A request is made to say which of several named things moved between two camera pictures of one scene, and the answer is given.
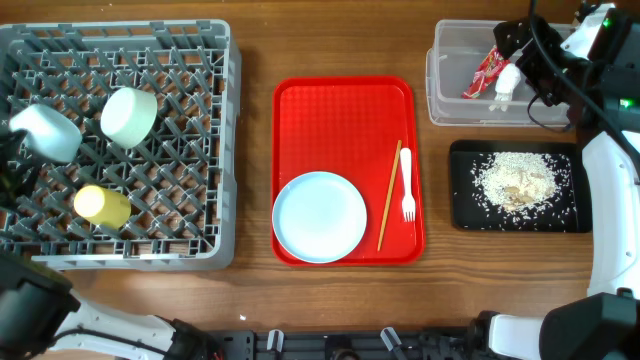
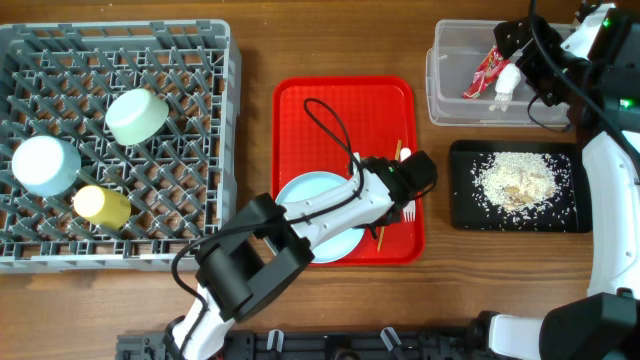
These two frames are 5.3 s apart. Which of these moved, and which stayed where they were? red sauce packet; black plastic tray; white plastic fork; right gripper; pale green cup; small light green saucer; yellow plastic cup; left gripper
Moved: small light green saucer; left gripper; pale green cup
Stayed: white plastic fork; red sauce packet; yellow plastic cup; black plastic tray; right gripper
